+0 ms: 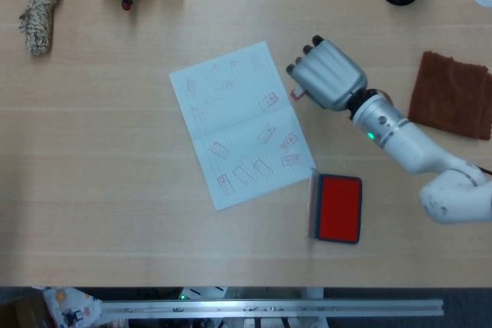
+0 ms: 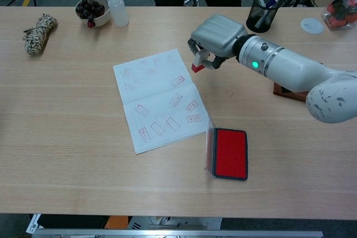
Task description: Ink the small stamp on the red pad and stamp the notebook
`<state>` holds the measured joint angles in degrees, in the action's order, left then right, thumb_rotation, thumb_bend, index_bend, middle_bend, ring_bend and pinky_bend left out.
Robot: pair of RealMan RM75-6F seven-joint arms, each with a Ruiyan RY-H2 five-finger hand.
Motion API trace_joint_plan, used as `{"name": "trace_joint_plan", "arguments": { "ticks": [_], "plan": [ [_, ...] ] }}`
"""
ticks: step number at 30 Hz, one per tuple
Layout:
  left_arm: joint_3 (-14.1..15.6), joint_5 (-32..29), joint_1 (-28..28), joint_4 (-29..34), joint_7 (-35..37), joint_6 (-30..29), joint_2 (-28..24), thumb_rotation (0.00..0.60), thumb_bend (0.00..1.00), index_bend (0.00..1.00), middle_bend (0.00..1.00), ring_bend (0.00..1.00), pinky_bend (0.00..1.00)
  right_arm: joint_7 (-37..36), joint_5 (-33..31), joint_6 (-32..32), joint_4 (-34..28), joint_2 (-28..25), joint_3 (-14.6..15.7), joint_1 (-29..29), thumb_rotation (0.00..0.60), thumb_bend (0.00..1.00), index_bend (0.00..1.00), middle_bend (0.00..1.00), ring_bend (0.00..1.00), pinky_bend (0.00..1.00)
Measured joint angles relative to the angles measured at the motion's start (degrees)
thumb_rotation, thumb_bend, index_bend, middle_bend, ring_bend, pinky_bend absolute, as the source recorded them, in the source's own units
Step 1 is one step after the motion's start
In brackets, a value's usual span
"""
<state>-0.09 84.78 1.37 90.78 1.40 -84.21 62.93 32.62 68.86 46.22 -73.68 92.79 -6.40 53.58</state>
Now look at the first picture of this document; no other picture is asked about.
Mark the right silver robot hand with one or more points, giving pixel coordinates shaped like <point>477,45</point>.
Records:
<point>330,74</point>

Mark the small red white stamp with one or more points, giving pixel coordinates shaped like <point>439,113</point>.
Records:
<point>298,95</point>

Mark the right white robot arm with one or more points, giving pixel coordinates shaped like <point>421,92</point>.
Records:
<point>415,151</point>

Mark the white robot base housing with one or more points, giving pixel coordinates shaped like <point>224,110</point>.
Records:
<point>203,293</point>

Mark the open lined notebook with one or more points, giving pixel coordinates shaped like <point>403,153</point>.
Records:
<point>238,128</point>

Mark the brown cloth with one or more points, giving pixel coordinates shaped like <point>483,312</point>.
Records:
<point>449,93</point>

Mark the red ink pad clear lid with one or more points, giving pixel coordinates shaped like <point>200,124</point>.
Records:
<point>340,209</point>

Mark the white patterned bag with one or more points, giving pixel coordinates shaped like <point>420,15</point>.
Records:
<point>73,307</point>

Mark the brown cardboard box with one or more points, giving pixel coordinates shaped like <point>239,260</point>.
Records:
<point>19,312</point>

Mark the aluminium profile rail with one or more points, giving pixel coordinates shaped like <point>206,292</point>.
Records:
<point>269,309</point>

